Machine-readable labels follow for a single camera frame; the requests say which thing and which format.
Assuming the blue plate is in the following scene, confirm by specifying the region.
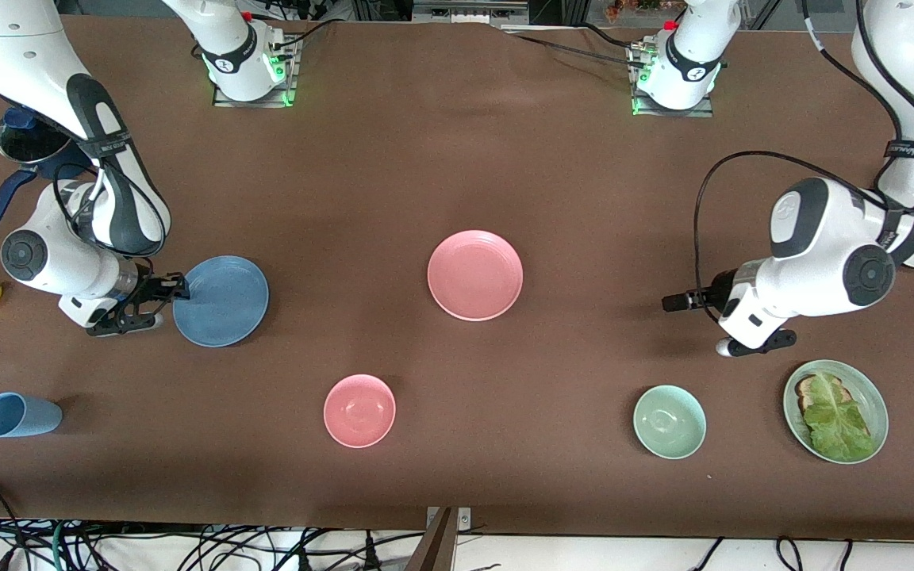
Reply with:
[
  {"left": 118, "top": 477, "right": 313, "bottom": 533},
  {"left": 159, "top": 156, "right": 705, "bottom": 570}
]
[{"left": 172, "top": 255, "right": 270, "bottom": 348}]

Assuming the pink plate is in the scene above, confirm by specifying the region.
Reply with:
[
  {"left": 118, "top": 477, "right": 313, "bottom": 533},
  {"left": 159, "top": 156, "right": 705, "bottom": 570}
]
[{"left": 427, "top": 230, "right": 524, "bottom": 322}]

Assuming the green bowl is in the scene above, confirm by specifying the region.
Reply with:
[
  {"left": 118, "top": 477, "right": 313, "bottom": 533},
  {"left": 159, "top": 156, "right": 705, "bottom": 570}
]
[{"left": 633, "top": 385, "right": 707, "bottom": 460}]

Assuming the bread slice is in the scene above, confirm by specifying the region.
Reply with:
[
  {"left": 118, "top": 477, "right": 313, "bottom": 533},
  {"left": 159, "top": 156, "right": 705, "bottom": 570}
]
[{"left": 795, "top": 374, "right": 851, "bottom": 413}]

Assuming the dark blue pot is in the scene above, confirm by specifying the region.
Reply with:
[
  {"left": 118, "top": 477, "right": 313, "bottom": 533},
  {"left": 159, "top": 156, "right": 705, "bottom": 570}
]
[{"left": 0, "top": 139, "right": 98, "bottom": 236}]

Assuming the green lettuce leaf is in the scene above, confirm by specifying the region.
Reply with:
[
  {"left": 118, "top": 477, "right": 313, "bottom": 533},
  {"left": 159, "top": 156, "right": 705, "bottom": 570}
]
[{"left": 801, "top": 373, "right": 874, "bottom": 462}]

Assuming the blue cup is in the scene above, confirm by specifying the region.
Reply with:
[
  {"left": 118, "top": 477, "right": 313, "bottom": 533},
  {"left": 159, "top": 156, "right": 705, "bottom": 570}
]
[{"left": 0, "top": 392, "right": 63, "bottom": 439}]

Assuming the green plate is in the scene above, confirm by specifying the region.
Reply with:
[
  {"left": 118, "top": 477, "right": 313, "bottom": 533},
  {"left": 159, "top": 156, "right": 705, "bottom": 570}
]
[{"left": 782, "top": 359, "right": 889, "bottom": 465}]

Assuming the pink bowl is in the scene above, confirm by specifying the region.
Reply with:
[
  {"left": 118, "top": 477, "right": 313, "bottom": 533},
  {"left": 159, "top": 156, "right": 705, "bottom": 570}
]
[{"left": 323, "top": 374, "right": 397, "bottom": 449}]

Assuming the grey metal box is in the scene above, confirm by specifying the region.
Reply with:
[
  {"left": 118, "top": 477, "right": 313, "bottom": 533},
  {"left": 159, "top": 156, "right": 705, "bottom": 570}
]
[{"left": 412, "top": 0, "right": 531, "bottom": 25}]

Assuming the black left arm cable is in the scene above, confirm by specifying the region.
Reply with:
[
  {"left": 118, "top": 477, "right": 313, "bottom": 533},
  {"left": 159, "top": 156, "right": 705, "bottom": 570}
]
[{"left": 693, "top": 0, "right": 914, "bottom": 324}]

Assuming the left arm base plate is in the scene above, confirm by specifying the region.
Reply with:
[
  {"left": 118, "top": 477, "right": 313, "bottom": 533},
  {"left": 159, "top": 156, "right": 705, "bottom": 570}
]
[{"left": 630, "top": 44, "right": 716, "bottom": 118}]

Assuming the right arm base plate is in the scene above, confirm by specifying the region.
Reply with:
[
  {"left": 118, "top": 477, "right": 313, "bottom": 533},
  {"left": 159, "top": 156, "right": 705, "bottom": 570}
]
[{"left": 213, "top": 36, "right": 299, "bottom": 108}]

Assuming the long black base cable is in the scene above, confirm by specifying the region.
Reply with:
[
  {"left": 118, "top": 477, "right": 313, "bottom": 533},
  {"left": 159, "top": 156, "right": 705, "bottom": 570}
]
[{"left": 497, "top": 26, "right": 648, "bottom": 68}]

